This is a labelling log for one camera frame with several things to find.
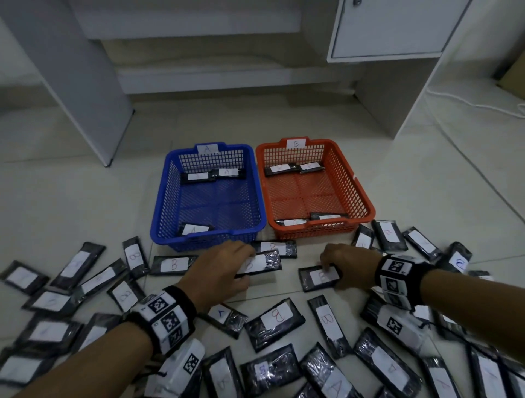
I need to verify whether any person's right hand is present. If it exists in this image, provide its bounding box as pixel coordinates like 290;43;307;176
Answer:
319;242;382;292

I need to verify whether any person's left hand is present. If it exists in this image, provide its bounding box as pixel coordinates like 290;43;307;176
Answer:
175;239;257;314

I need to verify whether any blue plastic basket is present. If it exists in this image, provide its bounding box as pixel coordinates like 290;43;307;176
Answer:
150;142;266;253

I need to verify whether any pile of black labelled packets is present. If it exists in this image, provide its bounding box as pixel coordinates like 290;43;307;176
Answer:
0;219;525;398

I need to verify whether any orange plastic basket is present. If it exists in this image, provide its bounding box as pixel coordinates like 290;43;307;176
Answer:
255;137;376;242

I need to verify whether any person's right forearm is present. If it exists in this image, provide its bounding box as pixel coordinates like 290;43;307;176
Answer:
420;268;525;347

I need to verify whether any person's left forearm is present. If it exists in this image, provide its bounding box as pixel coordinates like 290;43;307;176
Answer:
12;319;155;398

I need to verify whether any white desk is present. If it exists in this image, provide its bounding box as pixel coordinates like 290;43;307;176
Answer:
0;0;525;168

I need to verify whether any white cabinet door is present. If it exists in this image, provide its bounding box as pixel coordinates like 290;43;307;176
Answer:
326;0;473;63

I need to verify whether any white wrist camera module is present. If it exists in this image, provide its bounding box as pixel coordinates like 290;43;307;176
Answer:
376;303;429;349
144;338;206;398

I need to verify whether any black camera cable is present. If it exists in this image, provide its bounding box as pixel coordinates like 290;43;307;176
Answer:
133;365;169;384

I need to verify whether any white cable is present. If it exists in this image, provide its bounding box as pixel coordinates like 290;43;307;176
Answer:
424;88;525;120

